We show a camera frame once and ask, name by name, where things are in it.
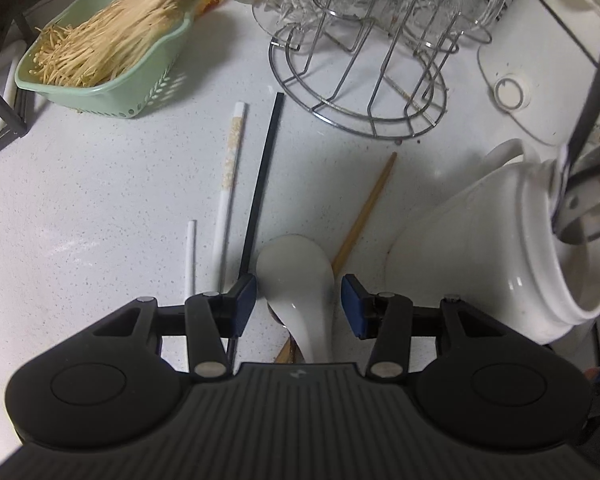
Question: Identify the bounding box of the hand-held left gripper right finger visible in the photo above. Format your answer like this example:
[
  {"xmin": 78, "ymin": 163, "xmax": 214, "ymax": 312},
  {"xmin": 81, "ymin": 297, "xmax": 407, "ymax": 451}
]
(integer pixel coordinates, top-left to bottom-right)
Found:
[{"xmin": 341, "ymin": 274, "xmax": 508, "ymax": 380}]

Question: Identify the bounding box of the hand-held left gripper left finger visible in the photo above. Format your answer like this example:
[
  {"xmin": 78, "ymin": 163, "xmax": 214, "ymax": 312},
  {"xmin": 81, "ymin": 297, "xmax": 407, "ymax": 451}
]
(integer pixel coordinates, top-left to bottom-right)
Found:
[{"xmin": 91, "ymin": 274, "xmax": 257, "ymax": 380}]

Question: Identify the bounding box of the white ceramic spoon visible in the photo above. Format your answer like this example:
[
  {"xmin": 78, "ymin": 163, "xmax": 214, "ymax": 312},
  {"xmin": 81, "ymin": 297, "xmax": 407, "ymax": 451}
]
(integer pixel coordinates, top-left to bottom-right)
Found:
[{"xmin": 256, "ymin": 234, "xmax": 337, "ymax": 363}]

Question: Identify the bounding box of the wooden chopstick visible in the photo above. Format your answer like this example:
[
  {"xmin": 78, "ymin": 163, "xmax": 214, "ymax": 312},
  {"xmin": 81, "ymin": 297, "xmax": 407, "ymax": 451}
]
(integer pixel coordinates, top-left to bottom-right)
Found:
[{"xmin": 274, "ymin": 151, "xmax": 398, "ymax": 365}]

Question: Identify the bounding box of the white ceramic mug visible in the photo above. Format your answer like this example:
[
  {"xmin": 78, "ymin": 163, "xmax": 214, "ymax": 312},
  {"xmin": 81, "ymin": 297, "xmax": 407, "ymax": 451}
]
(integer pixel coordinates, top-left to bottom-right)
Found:
[{"xmin": 385, "ymin": 139, "xmax": 600, "ymax": 346}]

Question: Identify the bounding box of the black chopstick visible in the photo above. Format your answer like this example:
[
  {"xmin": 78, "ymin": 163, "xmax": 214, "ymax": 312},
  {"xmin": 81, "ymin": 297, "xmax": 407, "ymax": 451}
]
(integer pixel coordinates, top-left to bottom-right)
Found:
[{"xmin": 237, "ymin": 91, "xmax": 285, "ymax": 281}]

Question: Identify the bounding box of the green plastic basket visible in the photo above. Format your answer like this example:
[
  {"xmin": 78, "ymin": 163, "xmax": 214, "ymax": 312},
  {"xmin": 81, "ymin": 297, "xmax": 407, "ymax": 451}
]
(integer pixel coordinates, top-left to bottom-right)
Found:
[{"xmin": 14, "ymin": 0, "xmax": 206, "ymax": 120}]

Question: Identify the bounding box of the upturned glass goblet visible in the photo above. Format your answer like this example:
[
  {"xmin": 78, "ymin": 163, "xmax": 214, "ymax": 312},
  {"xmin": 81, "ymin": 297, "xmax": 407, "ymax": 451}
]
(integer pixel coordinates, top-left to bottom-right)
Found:
[{"xmin": 395, "ymin": 0, "xmax": 481, "ymax": 43}]

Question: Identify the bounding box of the wire glass rack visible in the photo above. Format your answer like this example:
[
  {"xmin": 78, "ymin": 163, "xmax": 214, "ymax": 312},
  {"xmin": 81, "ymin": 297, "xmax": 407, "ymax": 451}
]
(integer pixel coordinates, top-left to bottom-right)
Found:
[{"xmin": 269, "ymin": 0, "xmax": 448, "ymax": 138}]

